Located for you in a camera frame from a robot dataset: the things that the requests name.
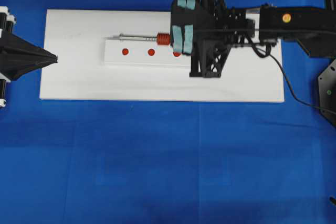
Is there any blue table cloth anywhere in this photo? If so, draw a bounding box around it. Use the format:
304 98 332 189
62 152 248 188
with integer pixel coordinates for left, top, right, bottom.
1 0 335 223

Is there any red handled soldering iron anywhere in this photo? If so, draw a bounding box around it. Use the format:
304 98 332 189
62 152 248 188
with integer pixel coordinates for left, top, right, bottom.
111 33 171 46

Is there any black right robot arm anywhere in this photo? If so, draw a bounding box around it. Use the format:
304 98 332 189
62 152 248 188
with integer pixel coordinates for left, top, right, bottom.
169 0 335 78

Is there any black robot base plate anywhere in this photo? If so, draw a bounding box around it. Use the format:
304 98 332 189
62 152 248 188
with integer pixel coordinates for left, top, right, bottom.
318 60 335 127

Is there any black object at edge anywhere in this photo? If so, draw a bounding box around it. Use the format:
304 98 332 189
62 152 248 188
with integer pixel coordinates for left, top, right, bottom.
329 197 336 206

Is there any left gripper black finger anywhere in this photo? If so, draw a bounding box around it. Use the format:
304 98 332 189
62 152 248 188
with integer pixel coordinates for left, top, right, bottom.
1 31 57 60
1 57 58 81

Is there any left arm black white gripper body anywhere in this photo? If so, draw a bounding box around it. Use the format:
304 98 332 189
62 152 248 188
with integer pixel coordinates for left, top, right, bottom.
0 5 17 108

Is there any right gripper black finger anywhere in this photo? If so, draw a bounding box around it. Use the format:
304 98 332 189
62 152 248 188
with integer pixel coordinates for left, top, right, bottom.
171 25 231 78
171 0 223 29

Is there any large white base board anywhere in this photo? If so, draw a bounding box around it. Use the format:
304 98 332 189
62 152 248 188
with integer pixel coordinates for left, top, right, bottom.
40 9 285 102

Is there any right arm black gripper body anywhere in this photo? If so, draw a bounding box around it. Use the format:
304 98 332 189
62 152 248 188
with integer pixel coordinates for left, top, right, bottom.
215 6 255 48

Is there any small white marked plate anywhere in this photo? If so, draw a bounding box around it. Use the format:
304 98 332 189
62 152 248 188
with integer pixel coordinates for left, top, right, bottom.
104 38 191 69

